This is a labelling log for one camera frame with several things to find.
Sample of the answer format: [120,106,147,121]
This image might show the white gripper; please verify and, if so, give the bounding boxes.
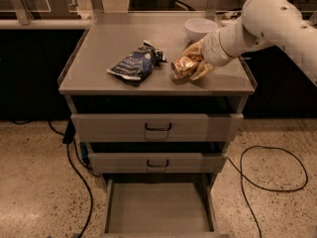
[183,17,264,80]

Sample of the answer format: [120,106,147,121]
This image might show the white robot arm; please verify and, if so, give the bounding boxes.
[184,0,317,85]

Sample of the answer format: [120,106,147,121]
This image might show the grey drawer cabinet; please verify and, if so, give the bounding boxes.
[56,11,258,183]

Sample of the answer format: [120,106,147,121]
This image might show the grey top drawer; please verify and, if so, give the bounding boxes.
[71,114,243,143]

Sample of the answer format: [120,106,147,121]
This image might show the grey middle drawer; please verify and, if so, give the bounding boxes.
[88,153,226,174]

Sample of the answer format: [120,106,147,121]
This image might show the grey open bottom drawer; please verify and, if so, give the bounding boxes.
[100,177,229,238]

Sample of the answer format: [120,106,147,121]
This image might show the white bowl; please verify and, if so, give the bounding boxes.
[184,18,218,42]

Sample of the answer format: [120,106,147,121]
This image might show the blue chip bag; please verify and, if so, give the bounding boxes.
[107,41,166,81]

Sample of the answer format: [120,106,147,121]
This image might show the black power adapter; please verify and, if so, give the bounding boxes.
[62,120,75,144]

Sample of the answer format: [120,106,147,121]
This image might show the black cable right floor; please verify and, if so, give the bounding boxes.
[226,145,309,238]

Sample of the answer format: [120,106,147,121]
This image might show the black cable floor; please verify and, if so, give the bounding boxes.
[9,119,100,238]
[226,145,309,238]

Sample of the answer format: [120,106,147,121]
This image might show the black cable left floor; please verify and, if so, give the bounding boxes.
[9,119,100,238]

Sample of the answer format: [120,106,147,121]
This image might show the white horizontal rail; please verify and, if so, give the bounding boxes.
[0,18,242,31]

